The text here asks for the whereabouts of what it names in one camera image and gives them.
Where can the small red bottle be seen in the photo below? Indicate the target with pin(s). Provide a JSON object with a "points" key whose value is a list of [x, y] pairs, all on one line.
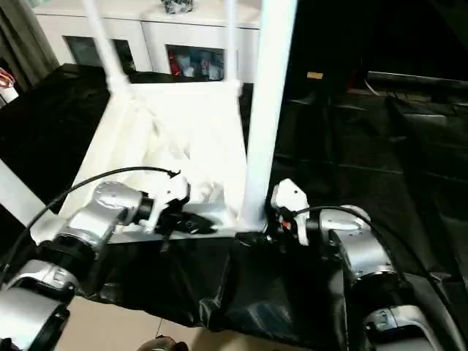
{"points": [[175, 67]]}

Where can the grey metal clutter object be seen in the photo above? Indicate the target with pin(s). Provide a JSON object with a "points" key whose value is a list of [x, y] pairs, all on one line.
{"points": [[178, 6]]}

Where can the black left robot foot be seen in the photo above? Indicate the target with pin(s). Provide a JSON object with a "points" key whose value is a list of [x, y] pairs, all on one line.
{"points": [[162, 344]]}

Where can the red and white object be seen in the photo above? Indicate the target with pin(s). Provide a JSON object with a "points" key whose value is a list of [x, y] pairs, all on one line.
{"points": [[7, 88]]}

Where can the grey curtain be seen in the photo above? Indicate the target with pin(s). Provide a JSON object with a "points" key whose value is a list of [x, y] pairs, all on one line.
{"points": [[22, 36]]}

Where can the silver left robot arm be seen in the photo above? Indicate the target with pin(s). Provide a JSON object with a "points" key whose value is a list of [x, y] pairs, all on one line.
{"points": [[95, 219]]}

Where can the white plastic table top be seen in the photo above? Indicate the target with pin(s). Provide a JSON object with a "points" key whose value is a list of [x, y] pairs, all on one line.
{"points": [[175, 124]]}

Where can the white plastic table leg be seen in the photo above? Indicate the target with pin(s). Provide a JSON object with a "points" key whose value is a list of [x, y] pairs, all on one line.
{"points": [[231, 44], [267, 95], [22, 194], [106, 47]]}

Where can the glossy black mat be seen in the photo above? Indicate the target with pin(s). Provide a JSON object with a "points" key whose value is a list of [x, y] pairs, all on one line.
{"points": [[395, 168]]}

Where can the white cabinet with glass doors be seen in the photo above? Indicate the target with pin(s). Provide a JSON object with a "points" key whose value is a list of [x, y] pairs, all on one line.
{"points": [[146, 33]]}

